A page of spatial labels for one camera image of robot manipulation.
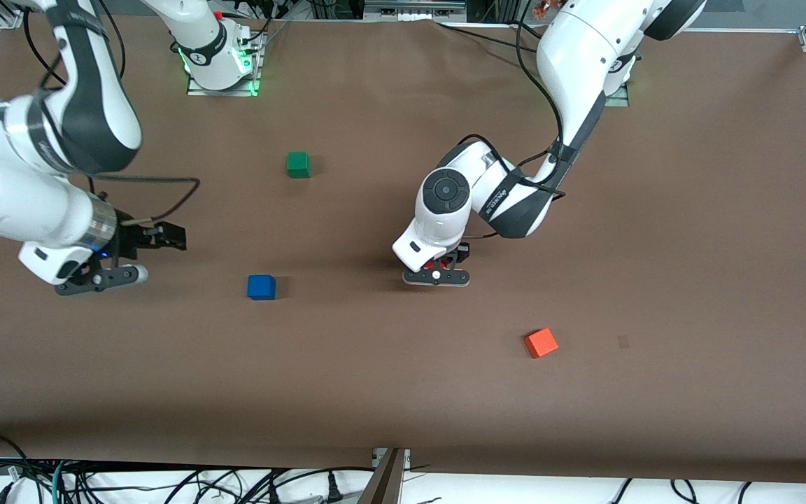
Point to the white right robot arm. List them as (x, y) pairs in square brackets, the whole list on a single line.
[(11, 196)]

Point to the black power plug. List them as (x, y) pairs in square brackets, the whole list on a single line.
[(334, 488)]

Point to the brown support beam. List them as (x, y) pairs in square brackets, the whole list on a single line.
[(382, 486)]

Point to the green block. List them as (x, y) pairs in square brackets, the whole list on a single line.
[(298, 164)]

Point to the orange block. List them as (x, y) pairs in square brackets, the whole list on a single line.
[(541, 343)]

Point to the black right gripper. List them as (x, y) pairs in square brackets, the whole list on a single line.
[(128, 239)]

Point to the silver metal bracket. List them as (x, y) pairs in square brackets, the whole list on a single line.
[(404, 458)]

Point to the red block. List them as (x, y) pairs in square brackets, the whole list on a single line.
[(430, 264)]

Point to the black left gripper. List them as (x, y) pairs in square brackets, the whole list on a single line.
[(462, 255)]

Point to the blue block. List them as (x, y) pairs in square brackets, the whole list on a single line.
[(261, 288)]

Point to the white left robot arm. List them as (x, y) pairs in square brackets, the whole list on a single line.
[(578, 49)]

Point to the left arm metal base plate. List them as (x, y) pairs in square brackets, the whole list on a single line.
[(620, 98)]

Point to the brown table cover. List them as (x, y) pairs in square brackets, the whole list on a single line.
[(375, 392)]

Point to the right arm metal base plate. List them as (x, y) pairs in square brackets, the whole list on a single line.
[(224, 92)]

